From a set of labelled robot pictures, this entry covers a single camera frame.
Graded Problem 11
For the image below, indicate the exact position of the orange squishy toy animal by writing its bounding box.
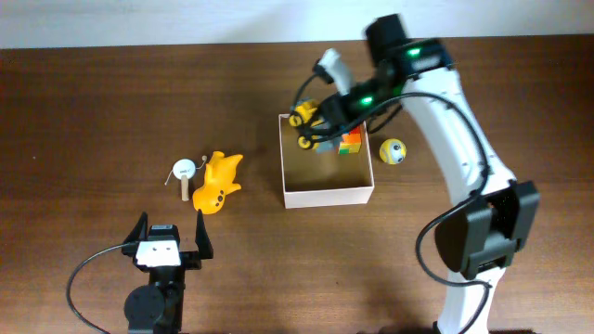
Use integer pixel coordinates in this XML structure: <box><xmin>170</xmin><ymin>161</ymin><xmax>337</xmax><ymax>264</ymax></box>
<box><xmin>192</xmin><ymin>151</ymin><xmax>243</xmax><ymax>214</ymax></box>

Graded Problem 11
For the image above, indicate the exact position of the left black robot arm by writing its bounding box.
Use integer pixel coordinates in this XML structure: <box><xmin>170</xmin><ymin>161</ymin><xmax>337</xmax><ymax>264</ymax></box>
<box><xmin>122</xmin><ymin>212</ymin><xmax>213</xmax><ymax>333</ymax></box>

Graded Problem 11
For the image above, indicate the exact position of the white wooden rattle drum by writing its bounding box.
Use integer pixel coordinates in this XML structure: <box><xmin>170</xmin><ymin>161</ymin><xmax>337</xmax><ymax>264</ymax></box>
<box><xmin>163</xmin><ymin>155</ymin><xmax>208</xmax><ymax>201</ymax></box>

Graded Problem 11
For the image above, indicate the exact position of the right black cable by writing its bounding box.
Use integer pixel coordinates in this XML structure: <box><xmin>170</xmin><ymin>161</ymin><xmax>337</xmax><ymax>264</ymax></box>
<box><xmin>291</xmin><ymin>73</ymin><xmax>494</xmax><ymax>334</ymax></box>

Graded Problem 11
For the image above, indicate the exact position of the white cardboard box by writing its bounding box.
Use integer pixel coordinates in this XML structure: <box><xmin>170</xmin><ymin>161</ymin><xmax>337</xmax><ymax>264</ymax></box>
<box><xmin>278</xmin><ymin>114</ymin><xmax>375</xmax><ymax>209</ymax></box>

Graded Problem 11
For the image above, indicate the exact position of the black cable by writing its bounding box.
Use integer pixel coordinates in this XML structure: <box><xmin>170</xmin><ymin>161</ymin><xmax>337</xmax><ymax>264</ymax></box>
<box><xmin>65</xmin><ymin>242</ymin><xmax>136</xmax><ymax>334</ymax></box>
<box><xmin>291</xmin><ymin>73</ymin><xmax>494</xmax><ymax>334</ymax></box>

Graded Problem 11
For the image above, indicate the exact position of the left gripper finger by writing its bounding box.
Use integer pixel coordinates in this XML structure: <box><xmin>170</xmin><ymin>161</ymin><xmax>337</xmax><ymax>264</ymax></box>
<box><xmin>123</xmin><ymin>212</ymin><xmax>148</xmax><ymax>244</ymax></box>
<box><xmin>195</xmin><ymin>210</ymin><xmax>213</xmax><ymax>253</ymax></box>

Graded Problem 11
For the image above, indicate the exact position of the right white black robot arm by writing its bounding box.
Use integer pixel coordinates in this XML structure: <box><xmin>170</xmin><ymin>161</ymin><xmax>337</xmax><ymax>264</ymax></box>
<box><xmin>290</xmin><ymin>14</ymin><xmax>540</xmax><ymax>333</ymax></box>

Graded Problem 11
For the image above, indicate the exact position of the colourful puzzle cube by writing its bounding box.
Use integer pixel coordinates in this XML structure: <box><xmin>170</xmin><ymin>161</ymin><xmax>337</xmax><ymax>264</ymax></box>
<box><xmin>338</xmin><ymin>126</ymin><xmax>362</xmax><ymax>155</ymax></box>

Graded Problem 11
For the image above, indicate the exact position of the yellow minion ball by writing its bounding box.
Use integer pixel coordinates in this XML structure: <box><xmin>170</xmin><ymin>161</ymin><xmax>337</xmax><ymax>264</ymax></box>
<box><xmin>380</xmin><ymin>138</ymin><xmax>407</xmax><ymax>165</ymax></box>

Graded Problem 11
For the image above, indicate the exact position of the yellow grey toy truck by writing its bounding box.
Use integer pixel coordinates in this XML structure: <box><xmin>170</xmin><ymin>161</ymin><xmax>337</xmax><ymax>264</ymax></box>
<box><xmin>289</xmin><ymin>98</ymin><xmax>341</xmax><ymax>153</ymax></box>

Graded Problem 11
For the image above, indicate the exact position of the left black cable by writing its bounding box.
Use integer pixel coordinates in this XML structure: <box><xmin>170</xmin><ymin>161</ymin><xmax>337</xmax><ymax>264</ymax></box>
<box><xmin>65</xmin><ymin>242</ymin><xmax>136</xmax><ymax>334</ymax></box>

